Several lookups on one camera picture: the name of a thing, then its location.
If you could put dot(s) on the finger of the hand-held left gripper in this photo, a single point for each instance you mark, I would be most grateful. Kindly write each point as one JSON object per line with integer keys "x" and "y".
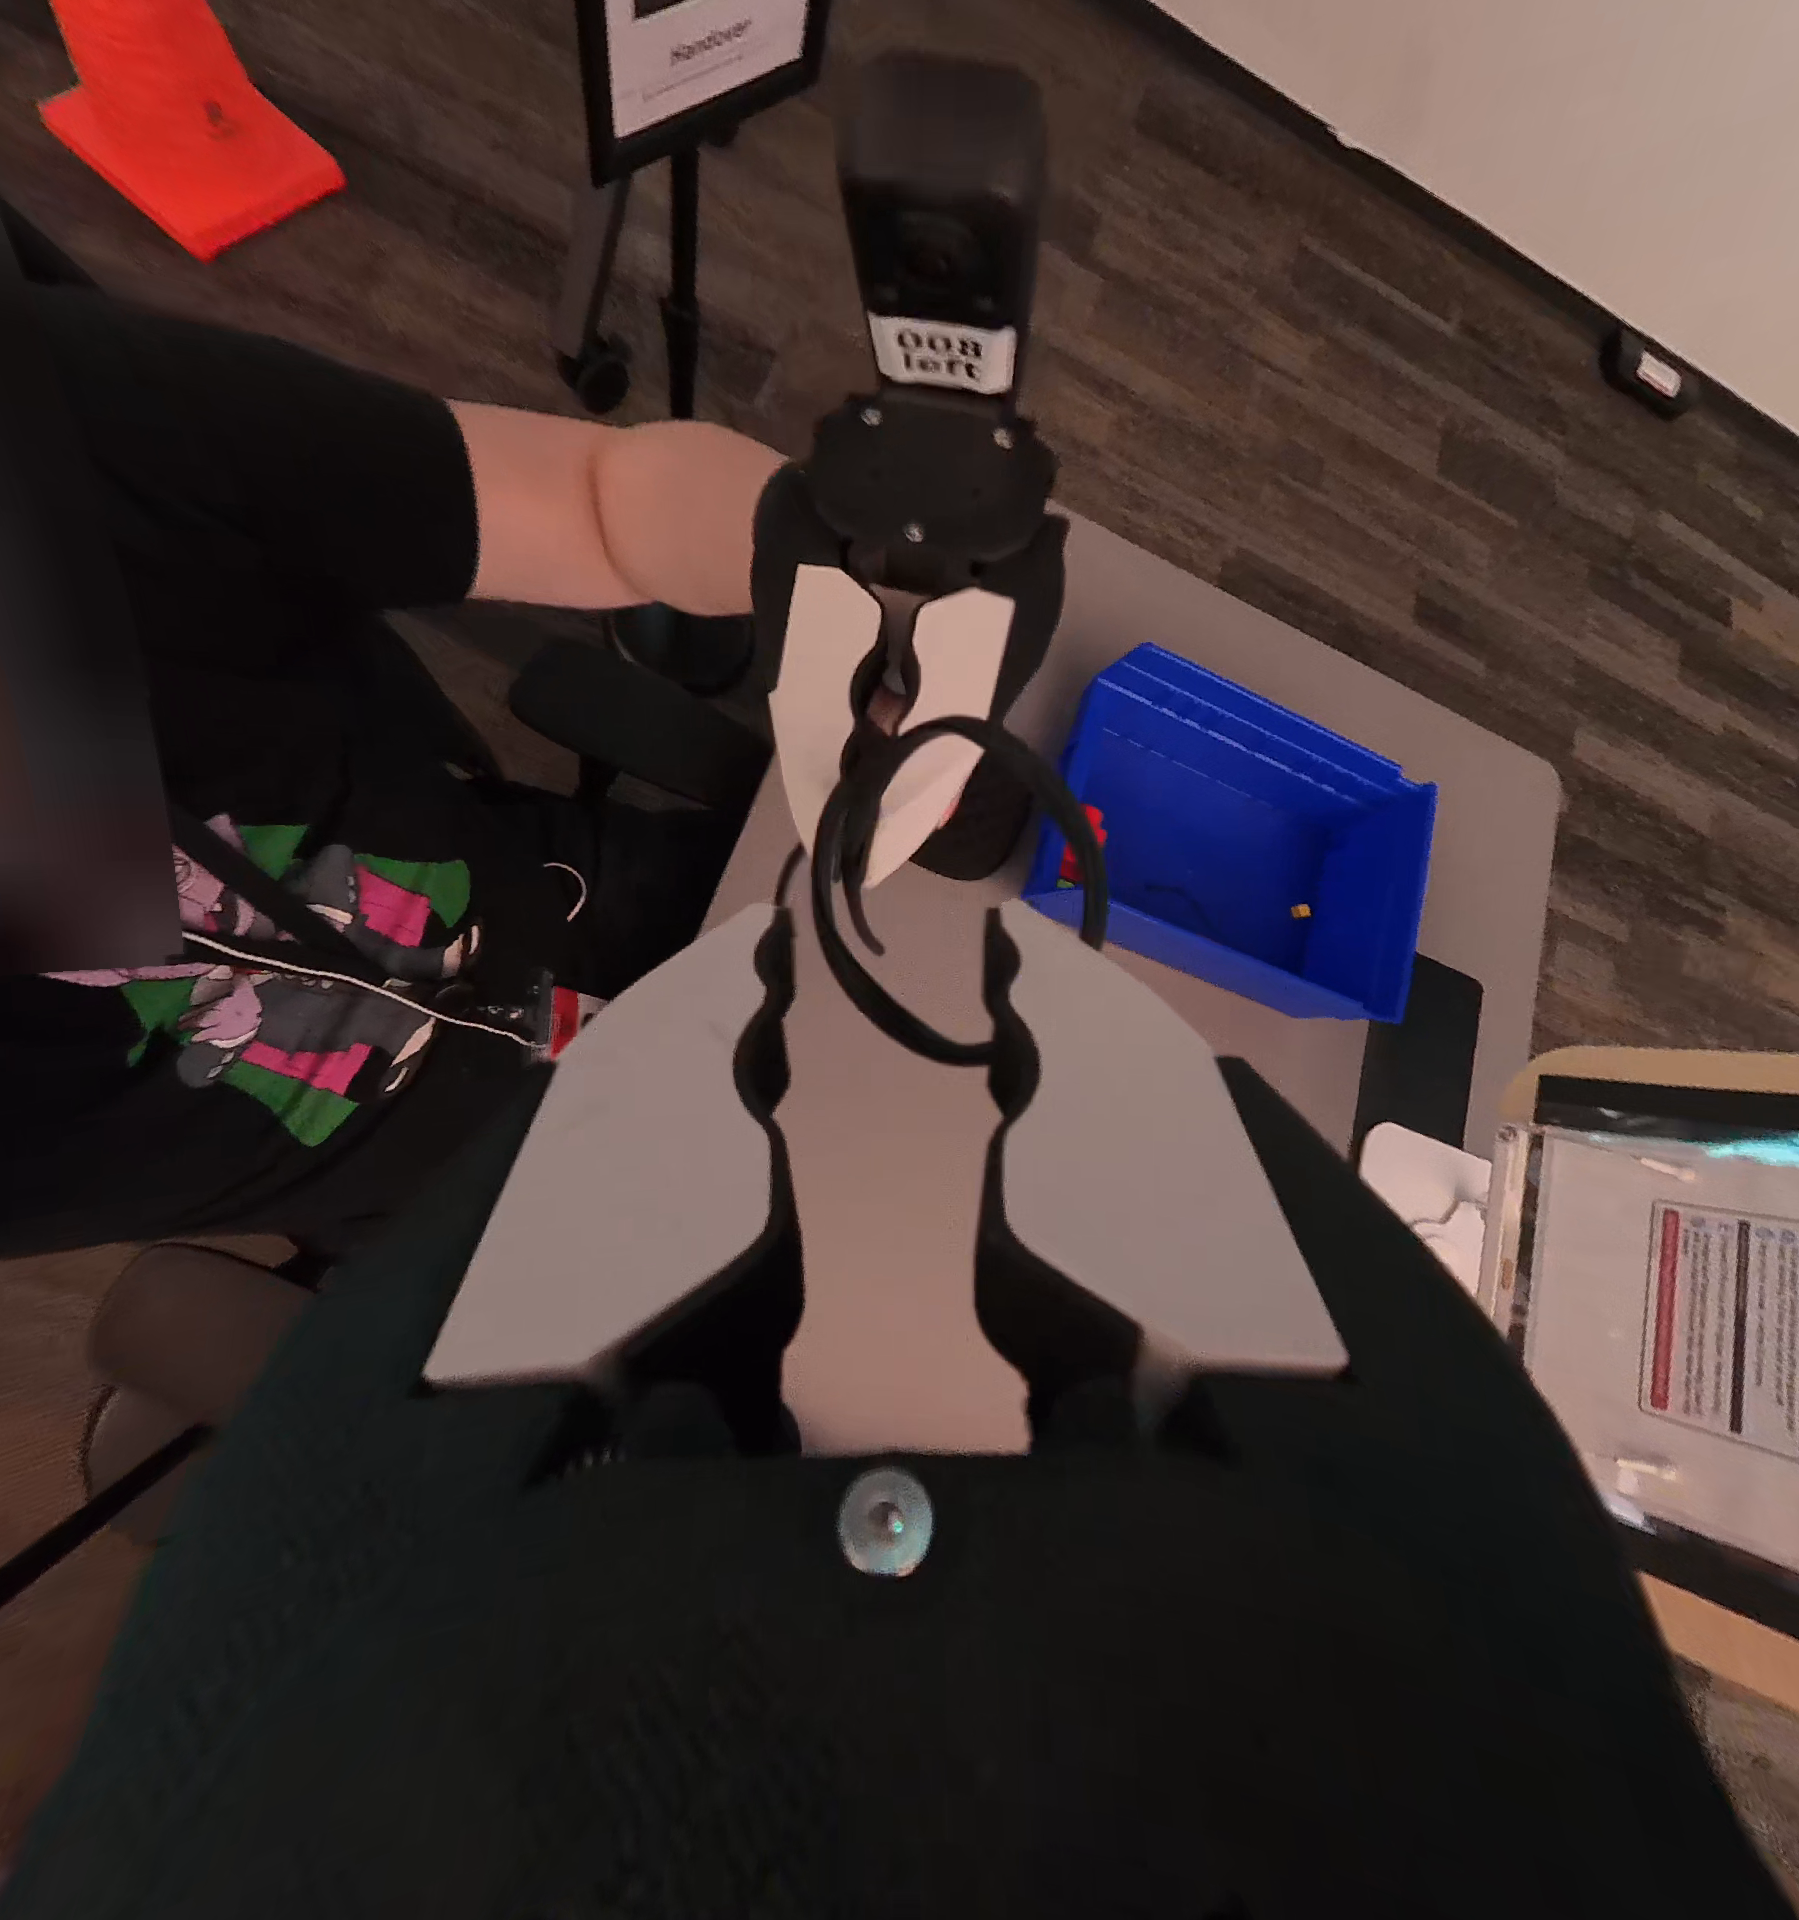
{"x": 818, "y": 658}
{"x": 962, "y": 658}

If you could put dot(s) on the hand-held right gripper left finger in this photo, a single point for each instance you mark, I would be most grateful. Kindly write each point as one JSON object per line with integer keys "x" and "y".
{"x": 614, "y": 1196}

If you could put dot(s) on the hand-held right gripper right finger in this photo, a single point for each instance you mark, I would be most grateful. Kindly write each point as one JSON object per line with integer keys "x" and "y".
{"x": 1157, "y": 1196}

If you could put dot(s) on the red block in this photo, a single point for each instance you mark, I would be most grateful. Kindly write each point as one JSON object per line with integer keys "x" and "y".
{"x": 1078, "y": 826}

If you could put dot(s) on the blue plastic bin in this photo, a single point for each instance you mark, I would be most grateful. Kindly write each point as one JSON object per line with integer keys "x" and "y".
{"x": 1246, "y": 815}

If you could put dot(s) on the person's left forearm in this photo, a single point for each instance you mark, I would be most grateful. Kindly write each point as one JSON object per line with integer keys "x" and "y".
{"x": 647, "y": 511}

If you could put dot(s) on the black chair armrest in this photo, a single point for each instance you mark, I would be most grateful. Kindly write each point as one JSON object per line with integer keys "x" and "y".
{"x": 614, "y": 720}

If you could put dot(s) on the black table mat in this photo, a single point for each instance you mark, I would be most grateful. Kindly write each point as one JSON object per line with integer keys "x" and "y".
{"x": 1417, "y": 1064}

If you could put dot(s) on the framed marker sign on stand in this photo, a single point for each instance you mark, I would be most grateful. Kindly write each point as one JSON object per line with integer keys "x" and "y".
{"x": 703, "y": 88}

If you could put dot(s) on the floor power outlet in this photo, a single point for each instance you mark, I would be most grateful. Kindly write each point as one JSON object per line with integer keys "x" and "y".
{"x": 1649, "y": 379}

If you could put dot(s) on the instruction sign on stand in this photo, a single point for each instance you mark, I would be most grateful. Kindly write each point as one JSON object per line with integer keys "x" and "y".
{"x": 1754, "y": 1653}

